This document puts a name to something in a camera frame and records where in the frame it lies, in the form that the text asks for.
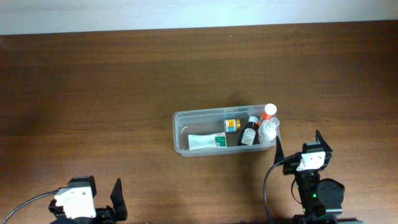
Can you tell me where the white plastic bottle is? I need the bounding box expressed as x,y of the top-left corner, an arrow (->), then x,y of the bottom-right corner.
258,118 -> 280,144

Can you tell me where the small gold lid jar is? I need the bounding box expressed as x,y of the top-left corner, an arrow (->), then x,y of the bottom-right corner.
223,119 -> 241,133

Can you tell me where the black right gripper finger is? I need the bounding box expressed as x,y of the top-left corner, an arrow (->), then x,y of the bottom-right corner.
274,136 -> 285,166
315,129 -> 332,153

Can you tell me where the dark bottle white cap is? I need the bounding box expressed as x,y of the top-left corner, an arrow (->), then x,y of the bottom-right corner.
238,116 -> 259,146

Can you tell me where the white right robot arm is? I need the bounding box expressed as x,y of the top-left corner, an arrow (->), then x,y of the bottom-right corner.
182,131 -> 361,223

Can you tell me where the clear plastic container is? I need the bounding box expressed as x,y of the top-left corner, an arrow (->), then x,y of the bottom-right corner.
173,105 -> 276,157

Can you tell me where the white green medicine box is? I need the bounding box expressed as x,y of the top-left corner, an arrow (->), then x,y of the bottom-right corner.
188,132 -> 227,150

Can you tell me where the orange tube white cap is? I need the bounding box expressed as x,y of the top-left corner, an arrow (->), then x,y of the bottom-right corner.
257,103 -> 277,127

